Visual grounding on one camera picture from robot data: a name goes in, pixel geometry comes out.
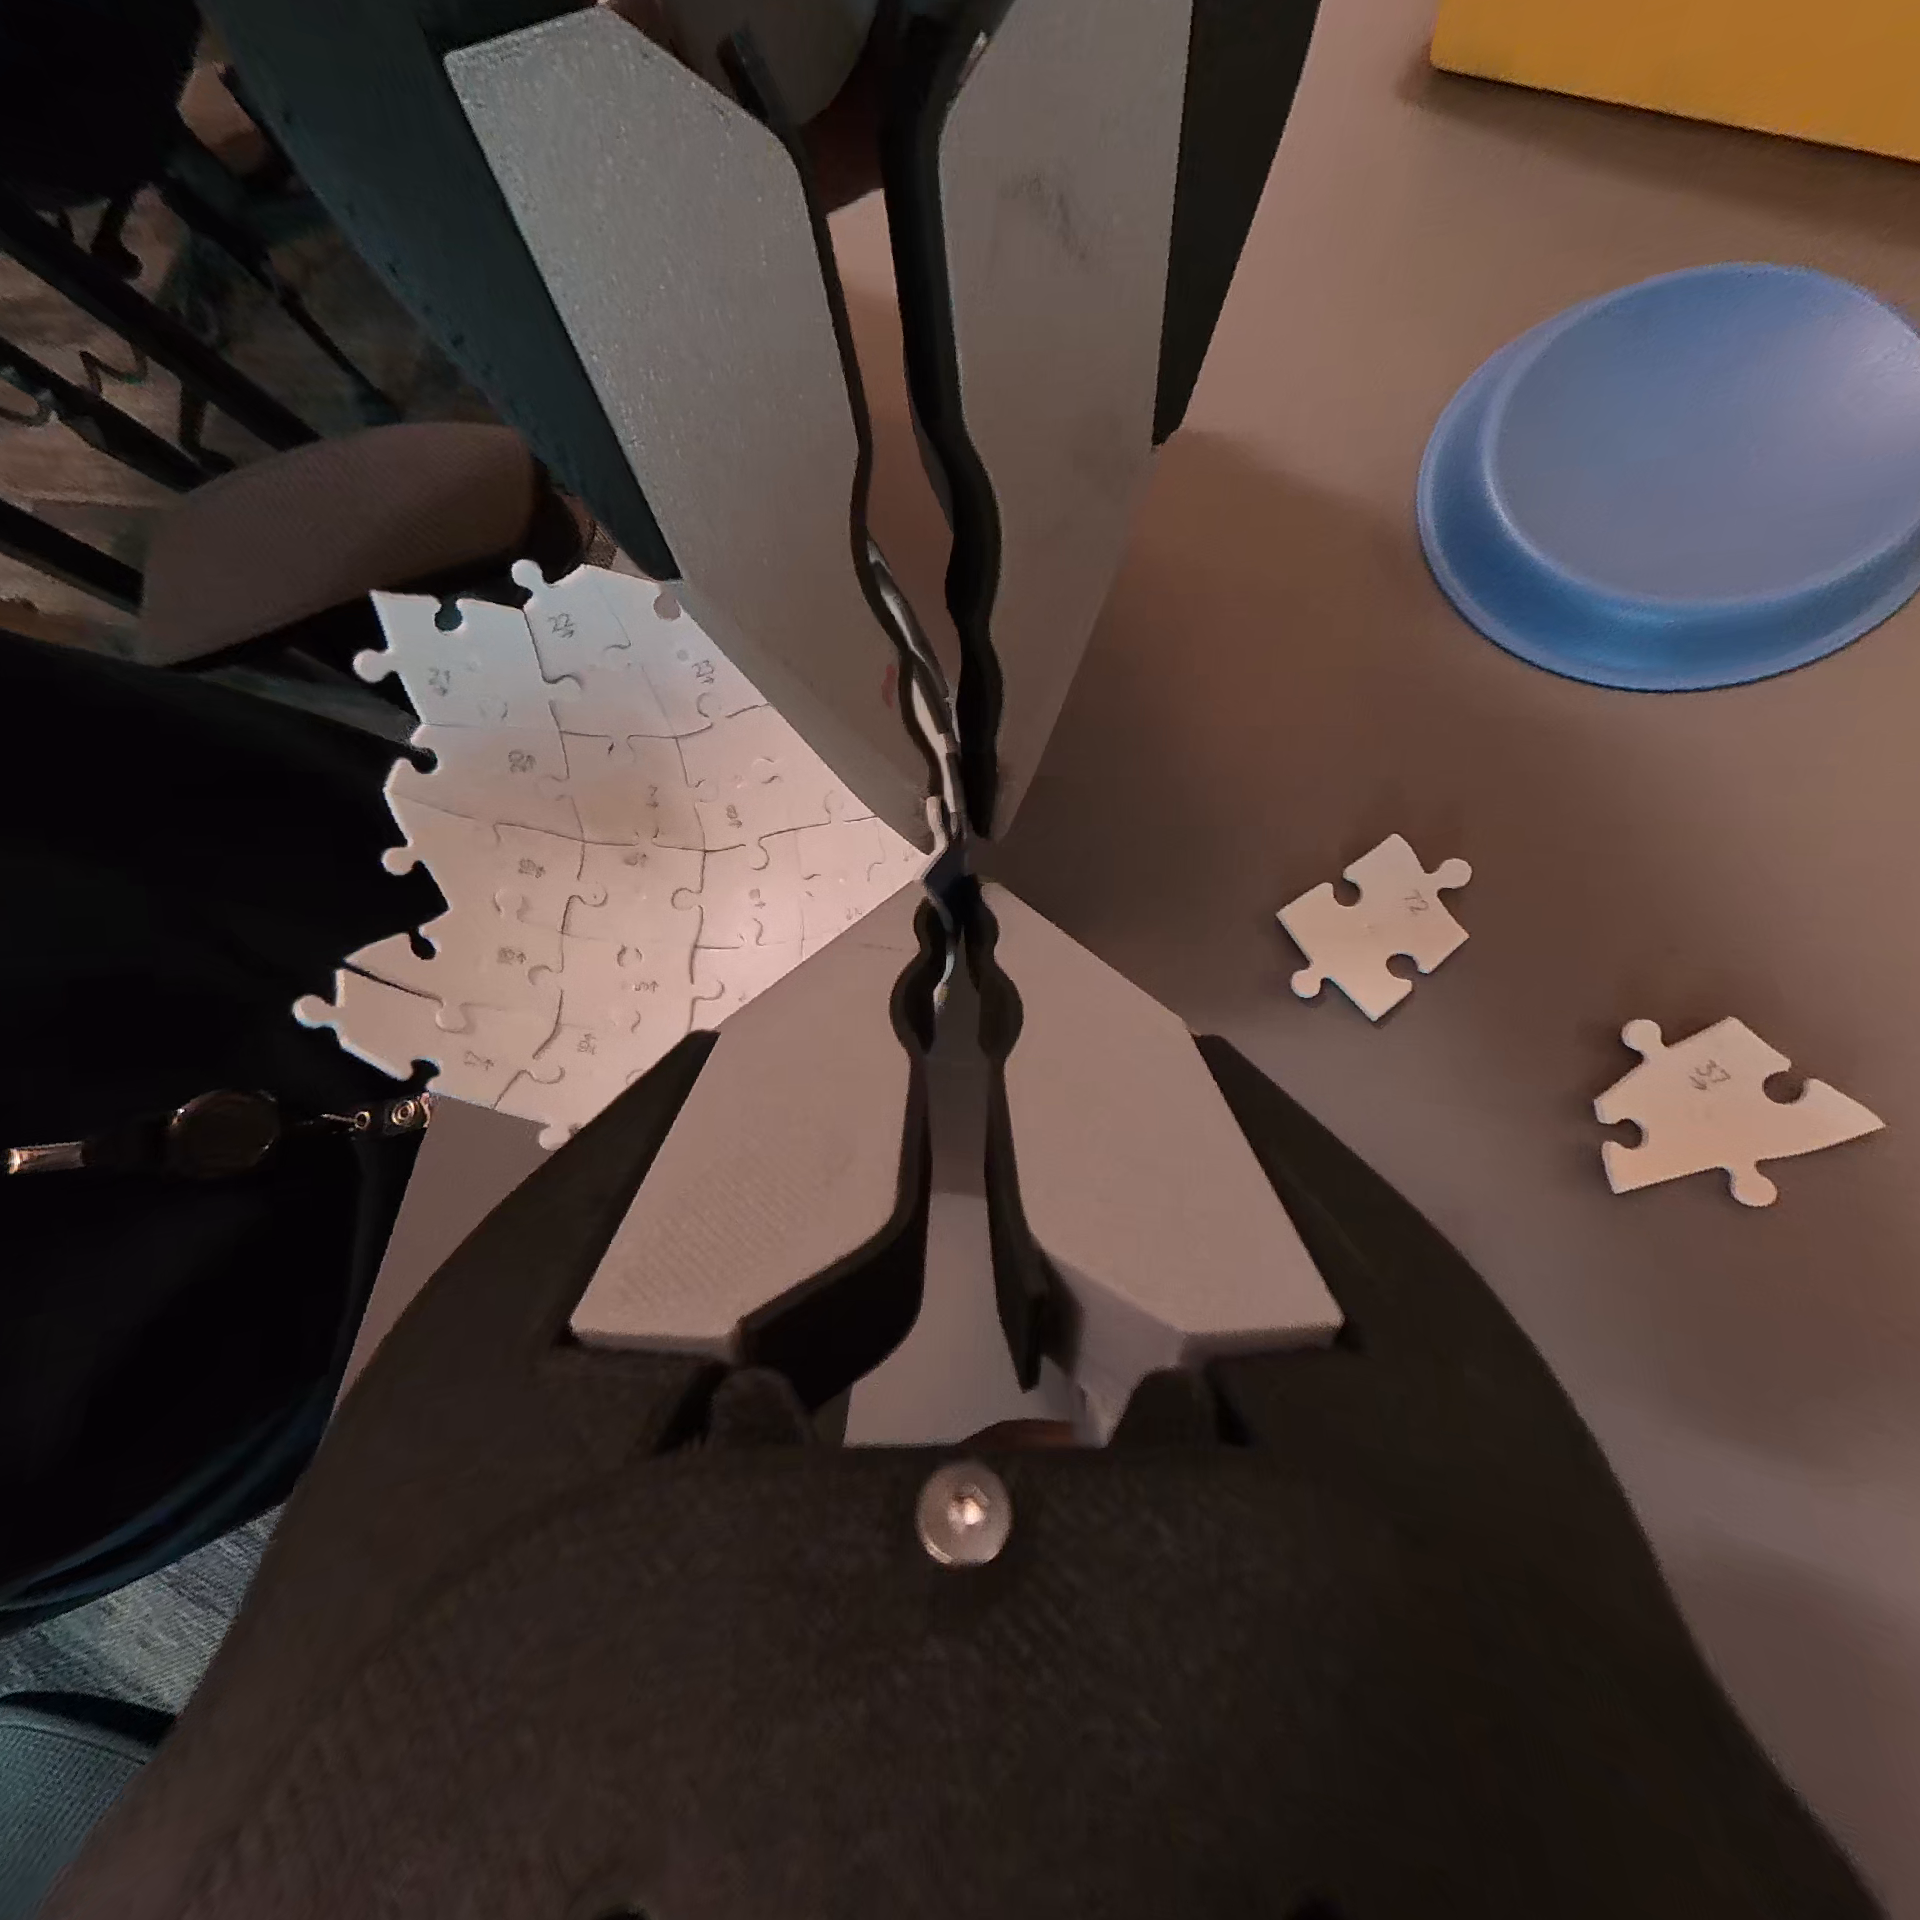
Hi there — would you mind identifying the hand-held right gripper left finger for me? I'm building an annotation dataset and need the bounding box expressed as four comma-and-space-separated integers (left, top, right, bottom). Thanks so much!
567, 881, 960, 1410

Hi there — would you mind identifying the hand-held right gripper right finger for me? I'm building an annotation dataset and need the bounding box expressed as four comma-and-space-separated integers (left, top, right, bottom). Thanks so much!
969, 881, 1345, 1446

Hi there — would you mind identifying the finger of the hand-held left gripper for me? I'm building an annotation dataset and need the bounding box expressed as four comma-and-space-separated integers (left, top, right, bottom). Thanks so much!
441, 8, 963, 838
885, 0, 1197, 838

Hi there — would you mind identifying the white partly built puzzle ball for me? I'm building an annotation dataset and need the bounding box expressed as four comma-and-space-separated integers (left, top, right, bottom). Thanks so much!
289, 559, 977, 1149

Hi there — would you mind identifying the white squarish puzzle piece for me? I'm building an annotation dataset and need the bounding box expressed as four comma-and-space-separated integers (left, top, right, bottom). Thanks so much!
1275, 836, 1476, 1023

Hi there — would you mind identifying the white pointed puzzle piece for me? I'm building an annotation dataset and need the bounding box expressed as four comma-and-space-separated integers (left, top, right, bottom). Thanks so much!
1593, 1016, 1887, 1206

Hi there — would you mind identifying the grey mesh chair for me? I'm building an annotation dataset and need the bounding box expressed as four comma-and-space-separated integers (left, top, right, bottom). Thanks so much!
144, 420, 591, 661

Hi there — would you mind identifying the metal badge reel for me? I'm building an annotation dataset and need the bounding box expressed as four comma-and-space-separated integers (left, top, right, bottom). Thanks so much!
0, 1093, 441, 1179

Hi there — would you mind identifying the blue round dish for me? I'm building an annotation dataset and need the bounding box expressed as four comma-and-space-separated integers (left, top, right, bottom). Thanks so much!
1416, 260, 1920, 692

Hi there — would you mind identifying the person's dark torso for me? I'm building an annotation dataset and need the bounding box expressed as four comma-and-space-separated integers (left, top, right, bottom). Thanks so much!
0, 627, 454, 1638

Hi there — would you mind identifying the yellow box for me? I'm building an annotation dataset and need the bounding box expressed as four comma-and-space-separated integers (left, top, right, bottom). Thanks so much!
1428, 0, 1920, 164

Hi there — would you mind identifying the person's jeans leg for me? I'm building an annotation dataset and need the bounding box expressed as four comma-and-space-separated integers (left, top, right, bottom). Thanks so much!
0, 1502, 286, 1920

